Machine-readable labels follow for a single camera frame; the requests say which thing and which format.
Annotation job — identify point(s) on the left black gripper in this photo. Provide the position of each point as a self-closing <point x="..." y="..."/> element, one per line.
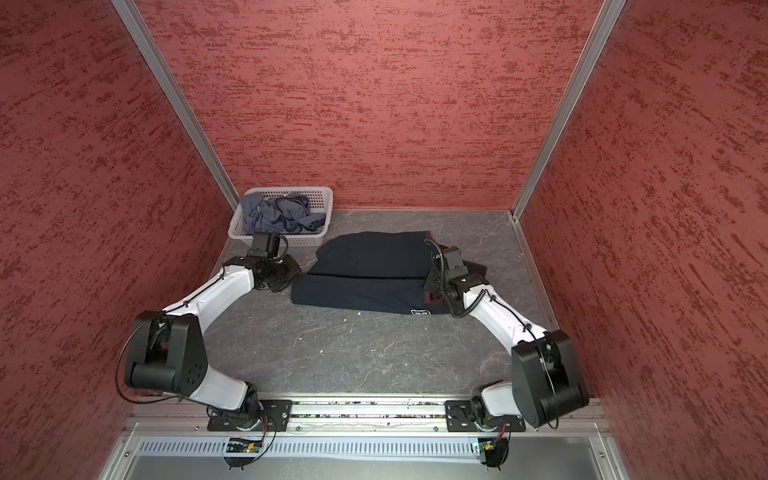
<point x="294" y="272"/>

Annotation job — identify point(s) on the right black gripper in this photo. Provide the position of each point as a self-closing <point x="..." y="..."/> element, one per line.
<point x="429" y="282"/>

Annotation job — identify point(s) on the navy tank top red trim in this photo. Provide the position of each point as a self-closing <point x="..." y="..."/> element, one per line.
<point x="372" y="271"/>

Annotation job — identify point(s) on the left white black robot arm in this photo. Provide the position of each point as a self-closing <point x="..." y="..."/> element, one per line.
<point x="166" y="350"/>

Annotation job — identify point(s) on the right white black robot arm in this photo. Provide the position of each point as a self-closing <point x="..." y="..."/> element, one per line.
<point x="546" y="381"/>

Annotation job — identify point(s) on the grey-blue tank top in basket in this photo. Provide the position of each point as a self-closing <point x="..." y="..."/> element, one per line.
<point x="289" y="214"/>

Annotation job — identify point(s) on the white plastic laundry basket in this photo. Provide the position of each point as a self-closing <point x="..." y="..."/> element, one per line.
<point x="321" y="201"/>

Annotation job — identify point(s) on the left corner aluminium profile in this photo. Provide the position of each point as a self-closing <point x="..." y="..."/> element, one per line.
<point x="138" y="30"/>

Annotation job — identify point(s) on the corner aluminium profile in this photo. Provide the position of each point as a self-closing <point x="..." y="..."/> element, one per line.
<point x="602" y="28"/>
<point x="138" y="30"/>

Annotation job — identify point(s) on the right corner aluminium profile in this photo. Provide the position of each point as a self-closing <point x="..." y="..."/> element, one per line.
<point x="602" y="28"/>

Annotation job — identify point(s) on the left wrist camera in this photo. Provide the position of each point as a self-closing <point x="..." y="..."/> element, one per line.
<point x="265" y="245"/>

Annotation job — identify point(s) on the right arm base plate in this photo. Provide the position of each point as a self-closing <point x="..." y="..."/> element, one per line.
<point x="472" y="416"/>

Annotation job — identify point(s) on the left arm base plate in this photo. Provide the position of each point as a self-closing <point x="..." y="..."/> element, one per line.
<point x="273" y="414"/>

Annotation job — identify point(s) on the white slotted cable duct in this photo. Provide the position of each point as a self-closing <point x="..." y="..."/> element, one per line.
<point x="460" y="449"/>

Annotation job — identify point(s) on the left circuit board with wires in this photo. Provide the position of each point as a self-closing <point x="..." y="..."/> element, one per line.
<point x="241" y="452"/>

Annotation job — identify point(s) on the circuit board with wires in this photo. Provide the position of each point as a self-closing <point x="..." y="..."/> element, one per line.
<point x="241" y="452"/>
<point x="492" y="453"/>

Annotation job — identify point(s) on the right circuit board with wires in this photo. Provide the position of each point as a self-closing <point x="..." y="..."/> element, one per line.
<point x="492" y="453"/>

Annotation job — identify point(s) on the aluminium front rail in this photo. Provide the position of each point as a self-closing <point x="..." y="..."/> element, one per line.
<point x="355" y="415"/>

